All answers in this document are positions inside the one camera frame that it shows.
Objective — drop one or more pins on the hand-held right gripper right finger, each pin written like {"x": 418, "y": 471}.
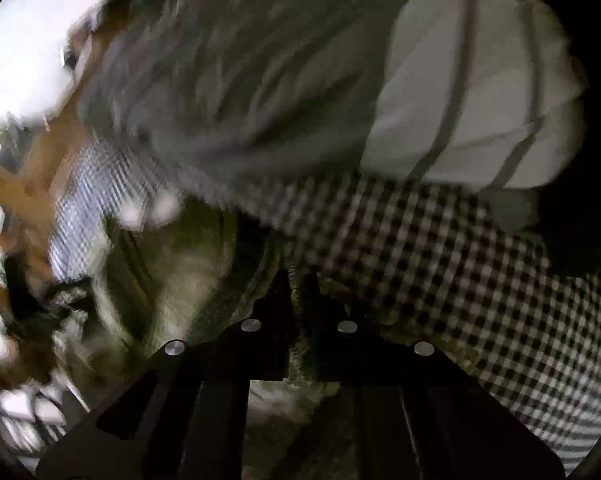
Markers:
{"x": 318, "y": 335}

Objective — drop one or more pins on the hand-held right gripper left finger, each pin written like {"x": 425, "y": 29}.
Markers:
{"x": 275, "y": 330}

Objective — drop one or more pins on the green patterned garment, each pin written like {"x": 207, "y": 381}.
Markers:
{"x": 180, "y": 270}

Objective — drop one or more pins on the black white checkered bed sheet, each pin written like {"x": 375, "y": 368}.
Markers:
{"x": 455, "y": 270}

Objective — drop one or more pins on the grey cloth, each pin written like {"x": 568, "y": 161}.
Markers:
{"x": 255, "y": 85}

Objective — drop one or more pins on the white grey-striped cloth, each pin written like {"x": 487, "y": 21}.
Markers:
{"x": 480, "y": 85}

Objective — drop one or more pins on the dark cloth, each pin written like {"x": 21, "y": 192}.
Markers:
{"x": 580, "y": 185}

